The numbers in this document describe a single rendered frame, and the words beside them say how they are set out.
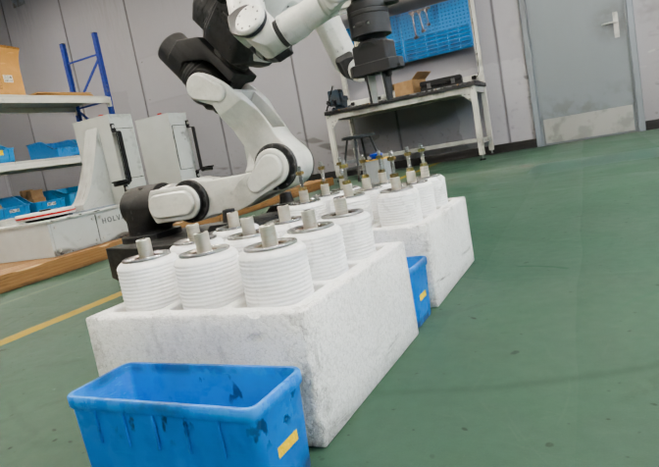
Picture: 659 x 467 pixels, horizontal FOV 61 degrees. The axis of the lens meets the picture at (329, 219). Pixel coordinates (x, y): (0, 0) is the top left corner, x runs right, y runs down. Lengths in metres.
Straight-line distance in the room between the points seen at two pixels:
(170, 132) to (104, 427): 3.31
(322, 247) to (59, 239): 2.41
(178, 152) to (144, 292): 3.12
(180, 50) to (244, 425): 1.42
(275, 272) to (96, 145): 2.95
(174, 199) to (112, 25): 7.10
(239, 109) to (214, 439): 1.23
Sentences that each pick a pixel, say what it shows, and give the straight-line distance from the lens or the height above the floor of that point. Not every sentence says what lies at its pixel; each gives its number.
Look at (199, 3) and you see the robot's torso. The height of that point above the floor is 0.85.
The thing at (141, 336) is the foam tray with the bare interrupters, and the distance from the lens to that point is 0.87.
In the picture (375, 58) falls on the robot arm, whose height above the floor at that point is 0.54.
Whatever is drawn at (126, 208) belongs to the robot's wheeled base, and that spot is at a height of 0.29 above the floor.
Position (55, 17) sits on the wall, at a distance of 9.70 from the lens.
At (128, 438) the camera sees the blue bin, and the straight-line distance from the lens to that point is 0.76.
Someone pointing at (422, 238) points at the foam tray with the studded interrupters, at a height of 0.15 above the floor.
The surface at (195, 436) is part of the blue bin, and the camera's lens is 0.68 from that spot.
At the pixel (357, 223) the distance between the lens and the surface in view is 0.94.
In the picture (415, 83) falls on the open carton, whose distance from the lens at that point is 6.08.
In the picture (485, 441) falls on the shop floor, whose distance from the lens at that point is 0.73.
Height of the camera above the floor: 0.37
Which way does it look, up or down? 7 degrees down
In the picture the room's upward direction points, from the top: 10 degrees counter-clockwise
